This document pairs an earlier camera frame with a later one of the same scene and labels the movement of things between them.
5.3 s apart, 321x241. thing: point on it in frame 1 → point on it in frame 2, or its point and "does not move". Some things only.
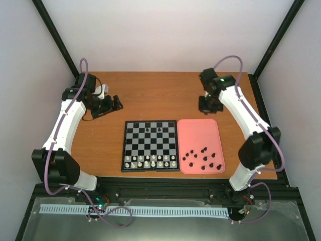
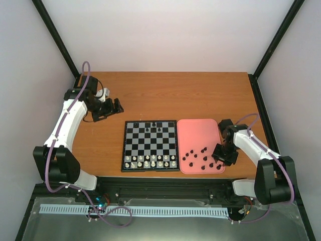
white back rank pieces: x=146 y=164 does not move
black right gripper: x=202 y=108 → x=227 y=162
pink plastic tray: x=200 y=150 does not move
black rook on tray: x=202 y=150 does not move
